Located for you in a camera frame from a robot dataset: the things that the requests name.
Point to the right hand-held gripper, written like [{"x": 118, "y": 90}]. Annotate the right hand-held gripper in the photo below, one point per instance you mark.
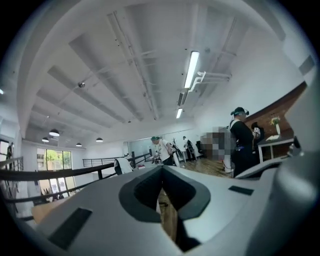
[{"x": 262, "y": 166}]

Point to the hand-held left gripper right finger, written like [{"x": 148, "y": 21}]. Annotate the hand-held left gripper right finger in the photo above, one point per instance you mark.
[{"x": 225, "y": 207}]

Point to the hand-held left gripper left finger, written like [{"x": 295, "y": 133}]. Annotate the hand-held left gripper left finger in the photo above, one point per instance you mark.
[{"x": 100, "y": 200}]

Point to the dark-topped white table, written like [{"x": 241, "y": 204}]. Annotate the dark-topped white table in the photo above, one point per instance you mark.
[{"x": 275, "y": 140}]

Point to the white cloth over chair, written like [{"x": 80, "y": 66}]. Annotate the white cloth over chair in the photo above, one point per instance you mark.
[{"x": 124, "y": 165}]

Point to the white vase with yellow flowers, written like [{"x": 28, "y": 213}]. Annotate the white vase with yellow flowers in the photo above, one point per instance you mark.
[{"x": 276, "y": 125}]

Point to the black metal railing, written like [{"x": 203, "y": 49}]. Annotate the black metal railing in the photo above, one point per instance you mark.
[{"x": 62, "y": 172}]

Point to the red book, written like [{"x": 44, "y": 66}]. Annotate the red book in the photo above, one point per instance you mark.
[{"x": 141, "y": 166}]

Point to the black dome pendant lamp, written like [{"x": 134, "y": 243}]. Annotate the black dome pendant lamp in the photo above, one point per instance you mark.
[
  {"x": 45, "y": 139},
  {"x": 99, "y": 139},
  {"x": 54, "y": 132},
  {"x": 78, "y": 144}
]

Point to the large window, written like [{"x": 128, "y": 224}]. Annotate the large window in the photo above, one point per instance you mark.
[{"x": 53, "y": 158}]

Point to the long ceiling tube light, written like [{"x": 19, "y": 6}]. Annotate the long ceiling tube light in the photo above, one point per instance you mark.
[
  {"x": 179, "y": 113},
  {"x": 192, "y": 70}
]

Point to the ceiling air vent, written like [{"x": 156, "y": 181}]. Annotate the ceiling air vent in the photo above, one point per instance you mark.
[{"x": 182, "y": 98}]

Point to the round ceiling sensor dome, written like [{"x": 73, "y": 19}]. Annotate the round ceiling sensor dome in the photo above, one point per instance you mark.
[{"x": 81, "y": 84}]

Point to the white ceiling pipe bracket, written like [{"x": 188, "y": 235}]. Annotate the white ceiling pipe bracket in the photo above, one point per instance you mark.
[{"x": 207, "y": 76}]

